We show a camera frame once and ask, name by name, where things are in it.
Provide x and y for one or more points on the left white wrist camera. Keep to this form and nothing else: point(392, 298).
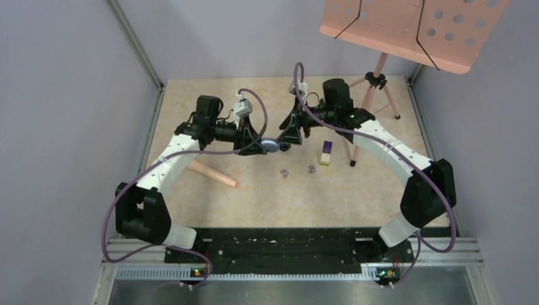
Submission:
point(242, 108)

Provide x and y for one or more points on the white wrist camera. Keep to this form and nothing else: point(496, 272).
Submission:
point(301, 87)
point(242, 108)

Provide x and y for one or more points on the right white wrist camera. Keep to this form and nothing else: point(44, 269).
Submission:
point(301, 87)

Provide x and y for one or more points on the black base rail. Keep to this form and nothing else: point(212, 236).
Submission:
point(291, 251)

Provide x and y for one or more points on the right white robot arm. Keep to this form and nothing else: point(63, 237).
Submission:
point(429, 185)

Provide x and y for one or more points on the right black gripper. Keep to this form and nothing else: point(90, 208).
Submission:
point(296, 120)

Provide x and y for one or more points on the black earbud charging case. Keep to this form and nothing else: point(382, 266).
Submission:
point(284, 147)

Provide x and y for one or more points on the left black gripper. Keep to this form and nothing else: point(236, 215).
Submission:
point(247, 140)

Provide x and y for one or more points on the pink music stand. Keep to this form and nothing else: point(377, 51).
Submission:
point(446, 35)

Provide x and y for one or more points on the pink tapered wooden leg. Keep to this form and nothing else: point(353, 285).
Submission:
point(205, 170)

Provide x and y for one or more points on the purple and cream block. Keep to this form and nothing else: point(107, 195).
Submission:
point(325, 157)

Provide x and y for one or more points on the grey earbud charging case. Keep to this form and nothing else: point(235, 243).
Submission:
point(270, 145)

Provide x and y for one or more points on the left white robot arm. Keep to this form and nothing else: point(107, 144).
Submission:
point(140, 208)

